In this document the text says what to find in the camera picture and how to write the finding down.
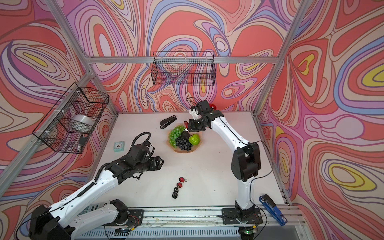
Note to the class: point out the blue stapler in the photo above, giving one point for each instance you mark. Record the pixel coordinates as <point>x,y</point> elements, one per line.
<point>272,208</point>

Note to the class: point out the dark blackberry pair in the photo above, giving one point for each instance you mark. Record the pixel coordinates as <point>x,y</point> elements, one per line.
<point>175,193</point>

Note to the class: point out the black wire basket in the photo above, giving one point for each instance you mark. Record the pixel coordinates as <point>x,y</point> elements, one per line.
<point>189,68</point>
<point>57,134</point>

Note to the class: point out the pink faceted fruit bowl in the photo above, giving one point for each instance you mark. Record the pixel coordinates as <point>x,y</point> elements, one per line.
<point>179,150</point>

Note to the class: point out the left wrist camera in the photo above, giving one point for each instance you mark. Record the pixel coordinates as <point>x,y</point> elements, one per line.
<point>139,152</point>

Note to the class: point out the left black wire basket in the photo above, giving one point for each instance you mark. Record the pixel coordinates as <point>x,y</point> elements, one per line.
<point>57,134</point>

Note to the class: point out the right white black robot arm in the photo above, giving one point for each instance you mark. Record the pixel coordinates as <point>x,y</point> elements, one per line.
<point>246,160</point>

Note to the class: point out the green grape bunch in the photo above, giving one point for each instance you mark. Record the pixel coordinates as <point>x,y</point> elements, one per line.
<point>175,133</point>

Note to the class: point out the green fake apple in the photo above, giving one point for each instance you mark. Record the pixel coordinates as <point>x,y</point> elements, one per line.
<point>194,140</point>

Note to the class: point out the dark fake avocado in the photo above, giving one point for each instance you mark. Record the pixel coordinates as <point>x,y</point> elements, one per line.
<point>185,135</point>

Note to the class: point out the white tape roll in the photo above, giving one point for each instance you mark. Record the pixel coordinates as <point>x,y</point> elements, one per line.
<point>81,124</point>

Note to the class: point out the grey calculator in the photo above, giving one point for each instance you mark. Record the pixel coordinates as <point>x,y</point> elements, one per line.
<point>91,208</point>

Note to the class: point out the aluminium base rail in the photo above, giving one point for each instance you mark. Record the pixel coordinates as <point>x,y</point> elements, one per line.
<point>187,223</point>

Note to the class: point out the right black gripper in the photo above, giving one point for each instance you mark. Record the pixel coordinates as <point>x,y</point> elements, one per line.
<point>191,127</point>

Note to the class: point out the small teal alarm clock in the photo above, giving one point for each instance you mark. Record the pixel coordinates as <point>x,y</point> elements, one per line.
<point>119,146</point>

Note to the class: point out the red plastic cup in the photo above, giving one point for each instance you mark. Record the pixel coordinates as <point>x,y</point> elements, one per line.
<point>213,107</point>

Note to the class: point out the black stapler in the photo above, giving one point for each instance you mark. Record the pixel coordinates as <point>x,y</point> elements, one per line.
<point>166,122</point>

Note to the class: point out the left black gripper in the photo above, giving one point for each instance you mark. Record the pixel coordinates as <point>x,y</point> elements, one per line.
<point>152,160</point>

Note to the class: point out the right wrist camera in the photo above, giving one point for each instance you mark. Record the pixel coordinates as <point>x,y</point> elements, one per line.
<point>193,111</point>

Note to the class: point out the dark purple grape bunch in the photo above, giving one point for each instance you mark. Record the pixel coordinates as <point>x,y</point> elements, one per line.
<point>183,144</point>

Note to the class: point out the back black wire basket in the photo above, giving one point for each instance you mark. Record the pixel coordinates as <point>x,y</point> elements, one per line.
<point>189,68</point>

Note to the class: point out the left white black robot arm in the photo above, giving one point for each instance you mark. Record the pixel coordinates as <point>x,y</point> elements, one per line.
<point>63,220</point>

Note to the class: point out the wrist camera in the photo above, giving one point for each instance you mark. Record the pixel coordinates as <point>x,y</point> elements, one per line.
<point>193,111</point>
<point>139,152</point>

